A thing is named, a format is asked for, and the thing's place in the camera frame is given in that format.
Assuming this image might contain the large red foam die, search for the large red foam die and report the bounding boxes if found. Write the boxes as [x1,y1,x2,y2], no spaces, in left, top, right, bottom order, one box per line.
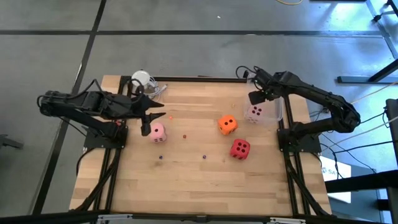
[229,138,251,161]

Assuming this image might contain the black chair base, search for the black chair base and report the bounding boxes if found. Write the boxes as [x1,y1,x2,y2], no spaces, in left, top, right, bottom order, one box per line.
[0,134,25,149]

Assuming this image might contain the white printed sign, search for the white printed sign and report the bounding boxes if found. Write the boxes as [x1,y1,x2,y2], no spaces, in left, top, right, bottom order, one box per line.
[319,155,353,205]

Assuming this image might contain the white power cable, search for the white power cable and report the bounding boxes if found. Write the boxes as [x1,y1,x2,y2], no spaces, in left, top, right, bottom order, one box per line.
[138,77,169,104]

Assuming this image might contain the black table leg frame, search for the black table leg frame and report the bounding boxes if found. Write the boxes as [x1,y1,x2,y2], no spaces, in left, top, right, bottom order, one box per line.
[337,0,398,84]

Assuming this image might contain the clear plastic bin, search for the clear plastic bin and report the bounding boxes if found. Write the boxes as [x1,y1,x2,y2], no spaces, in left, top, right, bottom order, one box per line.
[244,73,285,126]

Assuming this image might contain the beige cable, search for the beige cable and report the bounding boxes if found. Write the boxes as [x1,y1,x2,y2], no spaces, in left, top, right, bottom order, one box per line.
[350,81,398,105]
[320,115,398,153]

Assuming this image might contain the black aluminium table frame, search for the black aluminium table frame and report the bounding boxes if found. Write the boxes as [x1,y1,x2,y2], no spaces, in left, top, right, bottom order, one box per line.
[0,75,398,224]

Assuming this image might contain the large orange foam die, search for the large orange foam die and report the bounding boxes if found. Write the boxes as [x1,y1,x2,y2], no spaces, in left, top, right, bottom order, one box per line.
[217,114,239,136]

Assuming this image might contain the large pink foam die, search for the large pink foam die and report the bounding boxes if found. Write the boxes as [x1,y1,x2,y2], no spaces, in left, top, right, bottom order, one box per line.
[244,104,266,124]
[149,122,168,144]

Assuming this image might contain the black equipment stand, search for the black equipment stand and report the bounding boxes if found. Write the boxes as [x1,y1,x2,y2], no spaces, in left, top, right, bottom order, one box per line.
[325,98,398,224]

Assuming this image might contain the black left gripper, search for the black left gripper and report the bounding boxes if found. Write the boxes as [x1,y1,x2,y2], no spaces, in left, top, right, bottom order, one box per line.
[116,93,167,124]

